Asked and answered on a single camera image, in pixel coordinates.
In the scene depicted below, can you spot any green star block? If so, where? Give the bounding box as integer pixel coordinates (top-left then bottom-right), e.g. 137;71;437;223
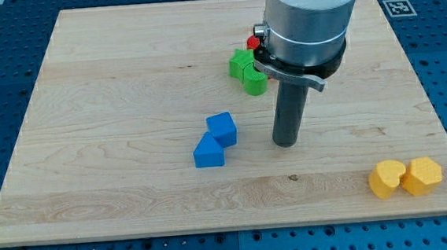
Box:
228;49;254;82

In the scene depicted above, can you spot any light wooden board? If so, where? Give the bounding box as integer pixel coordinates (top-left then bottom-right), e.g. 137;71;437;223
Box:
0;0;447;248

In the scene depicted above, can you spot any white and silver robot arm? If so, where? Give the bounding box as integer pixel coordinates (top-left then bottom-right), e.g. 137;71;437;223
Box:
253;0;356;91

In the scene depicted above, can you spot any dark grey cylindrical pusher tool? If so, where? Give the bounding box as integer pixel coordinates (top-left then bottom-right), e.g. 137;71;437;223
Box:
272;83;308;148

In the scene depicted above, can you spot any green half-round block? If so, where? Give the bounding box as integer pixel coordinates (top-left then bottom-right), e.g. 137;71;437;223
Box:
242;64;268;96

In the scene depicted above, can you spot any blue triangle block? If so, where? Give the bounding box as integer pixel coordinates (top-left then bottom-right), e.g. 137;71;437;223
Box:
193;131;225;167

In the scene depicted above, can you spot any red round block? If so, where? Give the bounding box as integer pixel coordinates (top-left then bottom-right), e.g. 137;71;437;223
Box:
246;35;260;50

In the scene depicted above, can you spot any yellow heart block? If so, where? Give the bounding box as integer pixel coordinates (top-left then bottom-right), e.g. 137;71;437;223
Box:
368;160;406;199

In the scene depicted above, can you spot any blue cube block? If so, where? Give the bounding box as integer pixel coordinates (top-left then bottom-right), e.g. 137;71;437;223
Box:
206;112;237;148

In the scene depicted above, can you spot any yellow hexagon block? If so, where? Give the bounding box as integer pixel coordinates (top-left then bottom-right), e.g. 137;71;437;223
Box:
401;156;443;197

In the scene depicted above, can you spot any black and white fiducial tag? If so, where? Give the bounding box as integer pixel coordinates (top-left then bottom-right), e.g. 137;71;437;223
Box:
383;0;417;18

